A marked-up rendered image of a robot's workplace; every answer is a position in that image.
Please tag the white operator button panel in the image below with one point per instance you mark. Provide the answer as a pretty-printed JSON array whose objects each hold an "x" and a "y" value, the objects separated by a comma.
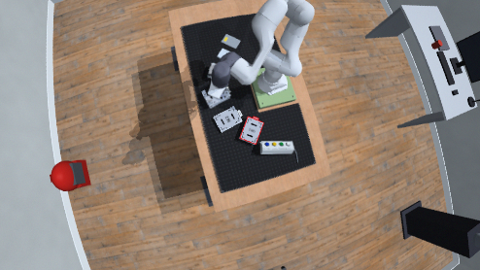
[{"x": 276, "y": 147}]

